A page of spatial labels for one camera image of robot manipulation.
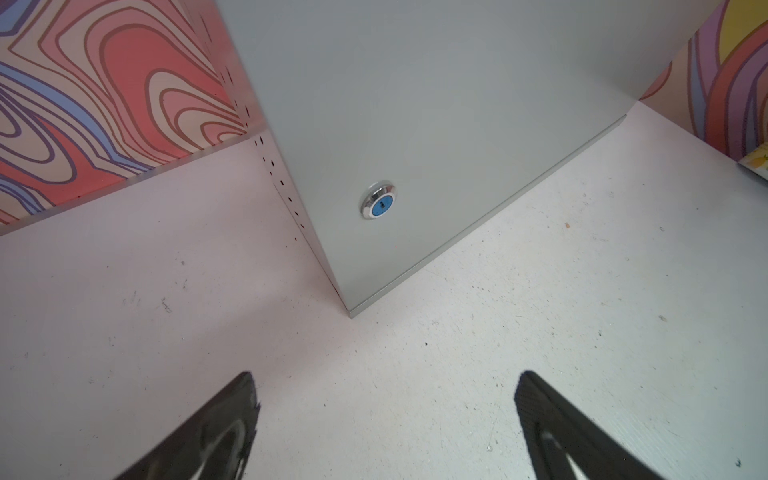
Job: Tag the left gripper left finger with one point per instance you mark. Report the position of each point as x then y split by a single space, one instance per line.
214 443

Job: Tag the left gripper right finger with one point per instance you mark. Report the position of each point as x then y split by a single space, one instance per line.
560 438

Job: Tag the grey metal cabinet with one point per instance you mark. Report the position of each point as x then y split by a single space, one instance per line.
391 129

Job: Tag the yellow-label can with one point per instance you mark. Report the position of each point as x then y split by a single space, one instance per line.
757 161

